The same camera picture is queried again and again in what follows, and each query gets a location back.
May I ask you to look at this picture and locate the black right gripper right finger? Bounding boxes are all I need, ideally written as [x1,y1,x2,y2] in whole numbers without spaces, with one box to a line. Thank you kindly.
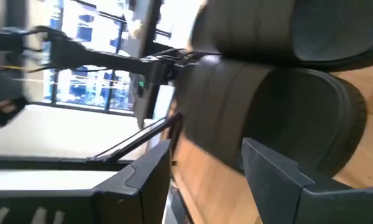
[241,138,373,224]

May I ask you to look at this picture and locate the black rubber slide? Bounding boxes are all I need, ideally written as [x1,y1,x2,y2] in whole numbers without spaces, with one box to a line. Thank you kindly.
[189,0,373,72]
[177,58,368,179]

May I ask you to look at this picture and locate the black metal table frame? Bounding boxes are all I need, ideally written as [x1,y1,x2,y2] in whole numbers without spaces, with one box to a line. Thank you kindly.
[0,154,134,172]

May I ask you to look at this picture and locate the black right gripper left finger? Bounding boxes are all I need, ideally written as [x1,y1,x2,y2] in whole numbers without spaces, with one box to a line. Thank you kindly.
[0,139,172,224]

